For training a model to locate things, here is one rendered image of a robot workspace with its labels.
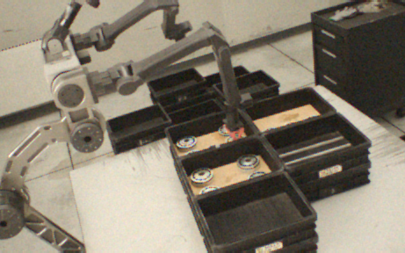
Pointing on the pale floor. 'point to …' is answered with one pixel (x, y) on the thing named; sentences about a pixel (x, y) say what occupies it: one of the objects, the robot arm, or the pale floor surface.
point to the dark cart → (368, 55)
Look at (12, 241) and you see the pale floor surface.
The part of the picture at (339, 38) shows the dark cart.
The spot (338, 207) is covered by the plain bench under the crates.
